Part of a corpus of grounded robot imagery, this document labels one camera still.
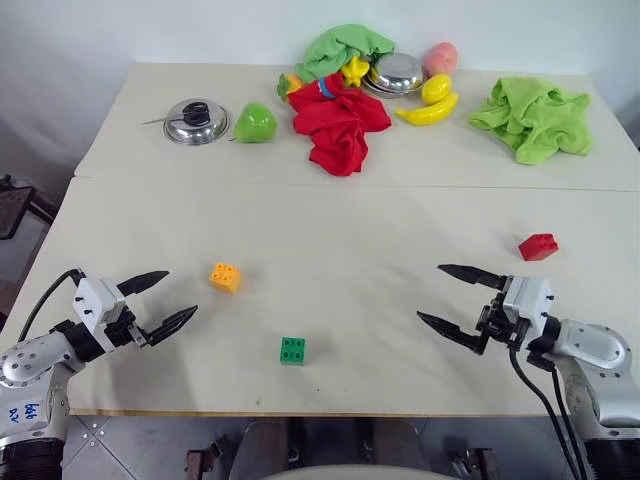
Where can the green toy building block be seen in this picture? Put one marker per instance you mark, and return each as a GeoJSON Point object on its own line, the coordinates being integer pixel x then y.
{"type": "Point", "coordinates": [293, 351]}

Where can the steel lid with black knob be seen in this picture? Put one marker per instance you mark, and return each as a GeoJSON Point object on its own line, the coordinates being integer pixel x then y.
{"type": "Point", "coordinates": [195, 127]}

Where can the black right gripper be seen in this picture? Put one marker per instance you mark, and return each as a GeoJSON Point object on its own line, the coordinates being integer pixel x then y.
{"type": "Point", "coordinates": [500, 325]}

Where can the yellow toy building block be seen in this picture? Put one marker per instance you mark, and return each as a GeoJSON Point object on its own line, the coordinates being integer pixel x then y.
{"type": "Point", "coordinates": [225, 278]}

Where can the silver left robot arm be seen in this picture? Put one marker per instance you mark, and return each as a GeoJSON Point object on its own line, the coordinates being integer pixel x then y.
{"type": "Point", "coordinates": [25, 361]}

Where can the yellow toy banana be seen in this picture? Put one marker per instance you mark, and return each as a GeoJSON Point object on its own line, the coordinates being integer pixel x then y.
{"type": "Point", "coordinates": [427, 114]}

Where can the red cloth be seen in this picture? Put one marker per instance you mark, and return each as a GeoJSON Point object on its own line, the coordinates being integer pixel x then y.
{"type": "Point", "coordinates": [340, 125]}

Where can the green cloth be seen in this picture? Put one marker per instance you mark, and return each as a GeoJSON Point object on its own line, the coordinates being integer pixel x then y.
{"type": "Point", "coordinates": [535, 120]}
{"type": "Point", "coordinates": [340, 42]}

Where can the green toy pear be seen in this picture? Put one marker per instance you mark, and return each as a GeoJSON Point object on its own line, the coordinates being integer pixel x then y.
{"type": "Point", "coordinates": [255, 124]}

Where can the yellow toy star fruit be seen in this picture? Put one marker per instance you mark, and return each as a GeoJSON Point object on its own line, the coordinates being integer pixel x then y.
{"type": "Point", "coordinates": [356, 70]}

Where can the red toy building block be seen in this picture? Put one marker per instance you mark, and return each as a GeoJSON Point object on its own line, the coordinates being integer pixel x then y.
{"type": "Point", "coordinates": [537, 247]}

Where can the dark metal frame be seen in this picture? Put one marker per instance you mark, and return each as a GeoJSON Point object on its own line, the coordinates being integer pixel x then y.
{"type": "Point", "coordinates": [15, 205]}

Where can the pink toy peach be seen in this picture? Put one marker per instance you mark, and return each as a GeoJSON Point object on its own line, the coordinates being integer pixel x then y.
{"type": "Point", "coordinates": [441, 59]}

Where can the blue band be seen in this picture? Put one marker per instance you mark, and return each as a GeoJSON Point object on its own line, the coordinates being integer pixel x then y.
{"type": "Point", "coordinates": [326, 88]}

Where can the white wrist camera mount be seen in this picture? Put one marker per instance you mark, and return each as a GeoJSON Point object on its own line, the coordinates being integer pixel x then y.
{"type": "Point", "coordinates": [95, 305]}
{"type": "Point", "coordinates": [527, 300]}

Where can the yellow toy lemon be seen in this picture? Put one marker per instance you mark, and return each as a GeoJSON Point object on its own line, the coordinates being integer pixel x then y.
{"type": "Point", "coordinates": [436, 89]}

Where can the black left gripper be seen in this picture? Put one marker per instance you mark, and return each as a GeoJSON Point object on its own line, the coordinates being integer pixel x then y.
{"type": "Point", "coordinates": [122, 330]}

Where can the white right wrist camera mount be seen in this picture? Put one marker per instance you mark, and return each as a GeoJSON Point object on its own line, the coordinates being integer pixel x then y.
{"type": "Point", "coordinates": [527, 300]}

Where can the rusty metal bracket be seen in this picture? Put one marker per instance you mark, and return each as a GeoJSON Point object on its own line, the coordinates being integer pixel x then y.
{"type": "Point", "coordinates": [472, 461]}
{"type": "Point", "coordinates": [202, 460]}

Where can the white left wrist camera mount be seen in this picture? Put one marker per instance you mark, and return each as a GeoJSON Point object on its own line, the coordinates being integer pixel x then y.
{"type": "Point", "coordinates": [95, 305]}

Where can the steel bowl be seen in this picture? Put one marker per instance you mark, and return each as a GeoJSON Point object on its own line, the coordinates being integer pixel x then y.
{"type": "Point", "coordinates": [397, 70]}
{"type": "Point", "coordinates": [372, 89]}

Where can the orange toy fruit green leaves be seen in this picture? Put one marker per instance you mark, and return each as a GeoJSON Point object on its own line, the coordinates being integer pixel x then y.
{"type": "Point", "coordinates": [291, 87]}

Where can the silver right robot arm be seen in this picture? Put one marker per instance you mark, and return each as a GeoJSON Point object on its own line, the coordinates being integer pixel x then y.
{"type": "Point", "coordinates": [600, 350]}

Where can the thin metal rod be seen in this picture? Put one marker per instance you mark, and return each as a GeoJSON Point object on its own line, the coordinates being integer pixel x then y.
{"type": "Point", "coordinates": [155, 120]}

